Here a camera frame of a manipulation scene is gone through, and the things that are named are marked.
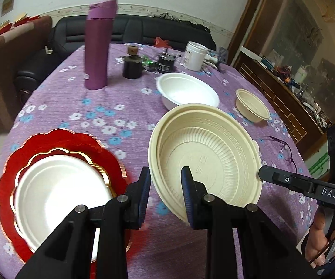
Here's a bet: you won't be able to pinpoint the white disposable plate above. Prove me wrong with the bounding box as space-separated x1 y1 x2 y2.
13 155 114 263

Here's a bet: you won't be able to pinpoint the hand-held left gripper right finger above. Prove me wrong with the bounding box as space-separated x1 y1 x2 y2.
180 166 321 279

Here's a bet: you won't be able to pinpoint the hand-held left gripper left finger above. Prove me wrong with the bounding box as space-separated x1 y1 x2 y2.
14 167 152 279

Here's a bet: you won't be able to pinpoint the large beige patterned bowl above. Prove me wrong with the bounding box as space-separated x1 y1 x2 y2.
148 103 263 224

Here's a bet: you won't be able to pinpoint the black leather sofa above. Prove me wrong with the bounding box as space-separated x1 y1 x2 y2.
14 14 217 92

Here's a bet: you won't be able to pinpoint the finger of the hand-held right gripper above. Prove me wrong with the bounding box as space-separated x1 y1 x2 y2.
257 166 316 194

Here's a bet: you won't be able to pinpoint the large red scalloped plate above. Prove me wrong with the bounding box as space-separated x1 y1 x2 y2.
0 128 133 279

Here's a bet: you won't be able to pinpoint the small gold picture frame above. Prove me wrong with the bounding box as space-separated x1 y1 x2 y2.
1 0 14 16

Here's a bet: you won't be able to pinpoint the small red gold-rimmed plate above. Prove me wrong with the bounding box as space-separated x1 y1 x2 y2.
10 148 118 239

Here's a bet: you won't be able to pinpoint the purple thermos bottle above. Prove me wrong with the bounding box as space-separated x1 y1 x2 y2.
84 0 118 90

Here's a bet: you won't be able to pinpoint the red plastic bag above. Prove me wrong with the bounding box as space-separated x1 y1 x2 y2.
155 37 172 48

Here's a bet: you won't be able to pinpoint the spare red and cream dishes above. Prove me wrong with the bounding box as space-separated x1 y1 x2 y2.
0 12 41 47

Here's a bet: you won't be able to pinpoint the white disposable bowl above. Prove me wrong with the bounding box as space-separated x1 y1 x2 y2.
156 72 220 111

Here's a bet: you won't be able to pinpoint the white plastic jar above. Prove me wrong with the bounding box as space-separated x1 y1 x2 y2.
182 41 209 72

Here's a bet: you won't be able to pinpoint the black canister with wooden knob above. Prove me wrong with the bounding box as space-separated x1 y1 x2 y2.
122 43 143 80

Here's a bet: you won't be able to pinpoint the black bag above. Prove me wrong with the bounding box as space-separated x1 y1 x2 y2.
147 13 211 32

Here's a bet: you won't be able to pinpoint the person's right hand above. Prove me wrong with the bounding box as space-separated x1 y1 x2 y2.
304 208 335 263

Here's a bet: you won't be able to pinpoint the wooden glass display cabinet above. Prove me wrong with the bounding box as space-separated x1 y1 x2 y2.
228 0 335 163

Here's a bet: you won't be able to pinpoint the small beige bowl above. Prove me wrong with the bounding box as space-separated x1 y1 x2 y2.
235 89 271 123

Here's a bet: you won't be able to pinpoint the brown fabric armchair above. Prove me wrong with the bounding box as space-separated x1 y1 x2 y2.
0 15 53 128

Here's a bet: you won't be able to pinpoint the white cord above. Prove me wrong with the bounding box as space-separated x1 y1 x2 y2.
204 57 220 71

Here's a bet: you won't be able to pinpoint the purple eyeglasses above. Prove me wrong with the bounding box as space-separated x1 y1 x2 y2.
268 135 299 175

